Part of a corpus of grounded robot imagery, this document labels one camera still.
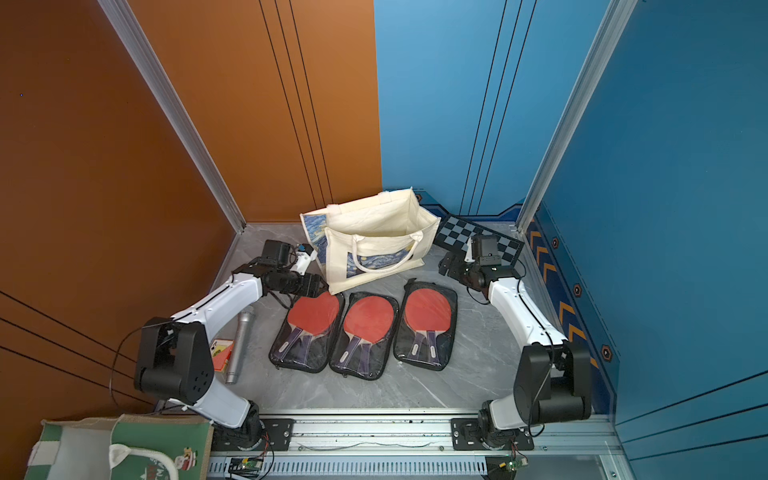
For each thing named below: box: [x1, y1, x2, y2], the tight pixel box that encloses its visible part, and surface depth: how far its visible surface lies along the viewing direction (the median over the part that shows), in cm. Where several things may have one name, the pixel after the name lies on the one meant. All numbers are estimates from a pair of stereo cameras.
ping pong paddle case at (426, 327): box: [393, 278, 458, 371], surface depth 91 cm
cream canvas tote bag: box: [300, 187, 442, 296], surface depth 91 cm
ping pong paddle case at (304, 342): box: [269, 291, 345, 373], surface depth 89 cm
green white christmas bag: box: [24, 414, 214, 480], surface depth 57 cm
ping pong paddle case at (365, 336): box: [329, 292, 399, 381], surface depth 89 cm
